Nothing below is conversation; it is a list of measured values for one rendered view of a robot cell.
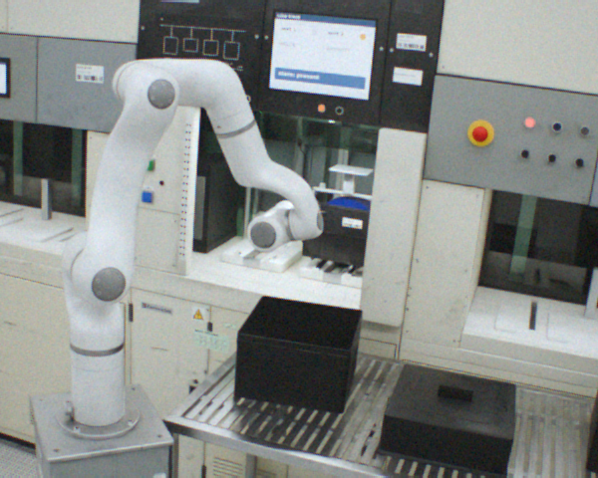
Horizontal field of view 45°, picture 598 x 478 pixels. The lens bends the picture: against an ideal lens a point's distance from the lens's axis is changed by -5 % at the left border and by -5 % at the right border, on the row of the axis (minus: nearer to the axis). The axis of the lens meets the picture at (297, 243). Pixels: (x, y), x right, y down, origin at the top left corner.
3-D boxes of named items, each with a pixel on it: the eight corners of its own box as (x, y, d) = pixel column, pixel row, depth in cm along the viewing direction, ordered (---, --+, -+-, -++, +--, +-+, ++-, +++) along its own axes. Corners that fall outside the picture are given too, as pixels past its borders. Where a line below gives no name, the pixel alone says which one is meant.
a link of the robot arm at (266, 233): (299, 201, 177) (263, 207, 180) (279, 213, 165) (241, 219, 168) (307, 235, 178) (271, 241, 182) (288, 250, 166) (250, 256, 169)
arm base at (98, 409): (64, 444, 154) (61, 367, 149) (50, 402, 170) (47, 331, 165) (149, 432, 162) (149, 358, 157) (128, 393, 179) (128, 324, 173)
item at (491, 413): (374, 453, 163) (382, 402, 159) (397, 396, 190) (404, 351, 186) (506, 481, 155) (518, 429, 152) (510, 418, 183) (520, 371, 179)
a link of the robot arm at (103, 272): (110, 290, 164) (131, 318, 151) (58, 282, 158) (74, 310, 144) (170, 70, 156) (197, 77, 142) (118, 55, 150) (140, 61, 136)
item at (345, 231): (295, 267, 239) (304, 168, 230) (314, 250, 258) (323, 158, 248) (370, 281, 232) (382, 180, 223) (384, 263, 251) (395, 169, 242)
